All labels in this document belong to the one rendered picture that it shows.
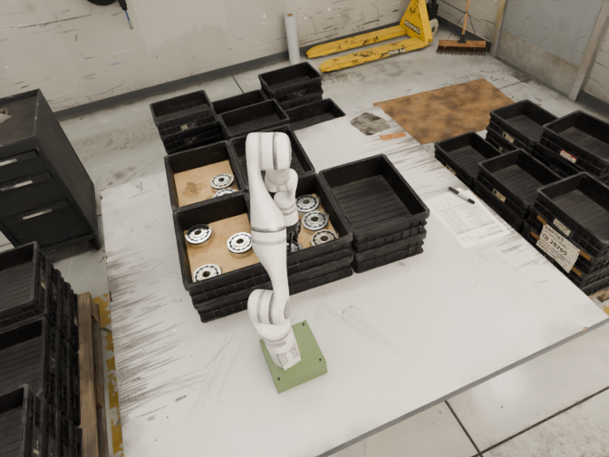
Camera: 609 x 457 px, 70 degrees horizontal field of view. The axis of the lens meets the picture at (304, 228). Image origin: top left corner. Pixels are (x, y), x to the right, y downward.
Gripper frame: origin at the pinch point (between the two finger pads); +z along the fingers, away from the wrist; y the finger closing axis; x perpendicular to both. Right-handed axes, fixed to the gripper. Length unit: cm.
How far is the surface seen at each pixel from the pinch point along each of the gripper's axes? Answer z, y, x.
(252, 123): 37, 115, 98
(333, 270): 8.7, 1.5, -15.5
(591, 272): 47, 74, -109
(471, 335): 15, -1, -67
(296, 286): 11.0, -8.8, -5.3
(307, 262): -1.0, -5.6, -9.4
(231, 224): 2.4, 2.6, 29.8
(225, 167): 3, 33, 54
